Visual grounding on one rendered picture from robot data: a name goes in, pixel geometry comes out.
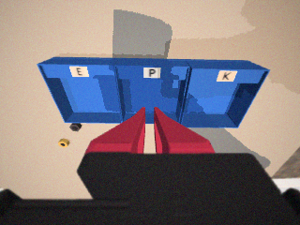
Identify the small yellow hex nut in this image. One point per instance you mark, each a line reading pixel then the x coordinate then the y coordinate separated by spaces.
pixel 64 143

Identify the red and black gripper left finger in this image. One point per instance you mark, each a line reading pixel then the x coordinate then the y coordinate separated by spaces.
pixel 122 138

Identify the dark grey hex nut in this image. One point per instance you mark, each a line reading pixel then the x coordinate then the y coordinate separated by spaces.
pixel 75 126

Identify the blue rack of three bins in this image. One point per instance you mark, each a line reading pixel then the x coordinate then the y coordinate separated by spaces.
pixel 196 93

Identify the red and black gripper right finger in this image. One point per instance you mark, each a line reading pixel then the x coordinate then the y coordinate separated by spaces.
pixel 176 138

